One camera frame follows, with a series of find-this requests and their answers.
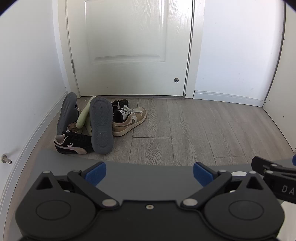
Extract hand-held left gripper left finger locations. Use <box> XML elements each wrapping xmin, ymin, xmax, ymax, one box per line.
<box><xmin>35</xmin><ymin>161</ymin><xmax>119</xmax><ymax>210</ymax></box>

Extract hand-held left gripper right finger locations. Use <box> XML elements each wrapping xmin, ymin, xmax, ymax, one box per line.
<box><xmin>180</xmin><ymin>161</ymin><xmax>266</xmax><ymax>210</ymax></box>

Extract black suede sneaker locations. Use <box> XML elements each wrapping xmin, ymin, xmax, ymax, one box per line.
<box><xmin>110</xmin><ymin>100</ymin><xmax>129</xmax><ymax>112</ymax></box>
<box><xmin>54</xmin><ymin>131</ymin><xmax>95</xmax><ymax>154</ymax></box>

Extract light green slide sandal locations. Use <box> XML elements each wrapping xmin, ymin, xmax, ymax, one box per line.
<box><xmin>84</xmin><ymin>115</ymin><xmax>93</xmax><ymax>137</ymax></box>
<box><xmin>76</xmin><ymin>96</ymin><xmax>97</xmax><ymax>129</ymax></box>

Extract grey slide sandal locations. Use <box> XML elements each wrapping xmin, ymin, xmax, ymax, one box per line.
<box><xmin>89</xmin><ymin>97</ymin><xmax>114</xmax><ymax>155</ymax></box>
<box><xmin>57</xmin><ymin>92</ymin><xmax>80</xmax><ymax>136</ymax></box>

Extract tan and white sneaker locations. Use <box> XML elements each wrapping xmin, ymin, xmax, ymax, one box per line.
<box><xmin>112</xmin><ymin>105</ymin><xmax>147</xmax><ymax>137</ymax></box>
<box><xmin>68</xmin><ymin>121</ymin><xmax>84</xmax><ymax>135</ymax></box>

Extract white cabinet side panel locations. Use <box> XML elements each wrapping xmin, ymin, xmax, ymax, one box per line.
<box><xmin>262</xmin><ymin>0</ymin><xmax>296</xmax><ymax>153</ymax></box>

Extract metal door threshold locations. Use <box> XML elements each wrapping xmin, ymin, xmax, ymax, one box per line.
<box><xmin>80</xmin><ymin>94</ymin><xmax>185</xmax><ymax>100</ymax></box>

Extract white panelled door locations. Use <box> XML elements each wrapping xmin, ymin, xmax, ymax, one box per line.
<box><xmin>67</xmin><ymin>0</ymin><xmax>194</xmax><ymax>97</ymax></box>

